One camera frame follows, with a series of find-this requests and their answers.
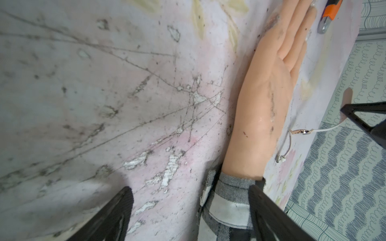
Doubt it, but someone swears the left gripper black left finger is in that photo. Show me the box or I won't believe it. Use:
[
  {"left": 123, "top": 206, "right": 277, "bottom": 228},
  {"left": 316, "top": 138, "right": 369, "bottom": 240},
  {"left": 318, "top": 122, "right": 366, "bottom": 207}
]
[{"left": 68, "top": 186, "right": 134, "bottom": 241}]

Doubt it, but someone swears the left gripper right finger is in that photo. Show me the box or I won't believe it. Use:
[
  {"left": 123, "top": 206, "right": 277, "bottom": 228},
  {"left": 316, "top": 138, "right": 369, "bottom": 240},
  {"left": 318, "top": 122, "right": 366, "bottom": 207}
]
[{"left": 248, "top": 185, "right": 314, "bottom": 241}]

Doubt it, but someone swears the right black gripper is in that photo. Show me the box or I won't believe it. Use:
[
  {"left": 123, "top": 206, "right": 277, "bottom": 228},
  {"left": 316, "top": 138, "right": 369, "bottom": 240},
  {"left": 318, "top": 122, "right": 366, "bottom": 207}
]
[{"left": 340, "top": 101, "right": 386, "bottom": 150}]

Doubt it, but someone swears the checkered sleeve forearm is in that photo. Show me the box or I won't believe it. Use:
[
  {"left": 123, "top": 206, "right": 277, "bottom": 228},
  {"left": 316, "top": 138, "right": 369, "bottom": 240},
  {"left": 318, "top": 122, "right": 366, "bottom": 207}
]
[{"left": 198, "top": 169, "right": 265, "bottom": 241}]

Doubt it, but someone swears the mannequin hand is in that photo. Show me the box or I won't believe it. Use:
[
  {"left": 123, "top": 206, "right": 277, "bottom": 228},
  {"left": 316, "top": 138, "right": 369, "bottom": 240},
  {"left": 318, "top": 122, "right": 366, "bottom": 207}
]
[{"left": 222, "top": 1, "right": 317, "bottom": 180}]

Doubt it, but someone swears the orange handled adjustable wrench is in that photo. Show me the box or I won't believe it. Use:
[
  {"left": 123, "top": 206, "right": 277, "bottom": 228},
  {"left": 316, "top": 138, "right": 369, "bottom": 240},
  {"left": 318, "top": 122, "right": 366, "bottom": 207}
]
[{"left": 317, "top": 0, "right": 343, "bottom": 34}]

